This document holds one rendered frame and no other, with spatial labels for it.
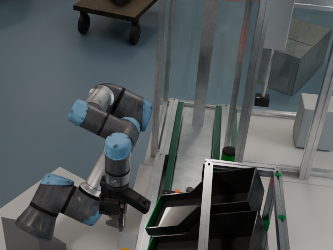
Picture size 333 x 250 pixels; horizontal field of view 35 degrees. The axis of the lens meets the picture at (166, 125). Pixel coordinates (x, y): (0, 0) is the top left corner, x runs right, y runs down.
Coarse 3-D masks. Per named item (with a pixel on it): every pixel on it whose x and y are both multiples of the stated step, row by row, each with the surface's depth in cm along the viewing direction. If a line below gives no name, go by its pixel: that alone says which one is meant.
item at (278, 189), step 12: (204, 168) 132; (276, 168) 131; (204, 180) 125; (276, 180) 127; (204, 192) 121; (276, 192) 123; (204, 204) 118; (276, 204) 120; (204, 216) 116; (264, 216) 138; (276, 216) 118; (204, 228) 113; (204, 240) 110; (288, 240) 111
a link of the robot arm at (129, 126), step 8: (112, 120) 157; (120, 120) 159; (128, 120) 161; (104, 128) 156; (112, 128) 157; (120, 128) 157; (128, 128) 158; (136, 128) 160; (104, 136) 158; (128, 136) 155; (136, 136) 159
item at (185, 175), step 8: (168, 160) 246; (168, 168) 241; (176, 168) 246; (184, 168) 247; (192, 168) 247; (200, 168) 248; (168, 176) 236; (176, 176) 242; (184, 176) 242; (192, 176) 242; (200, 176) 243; (168, 184) 232; (176, 184) 237; (184, 184) 237; (192, 184) 238
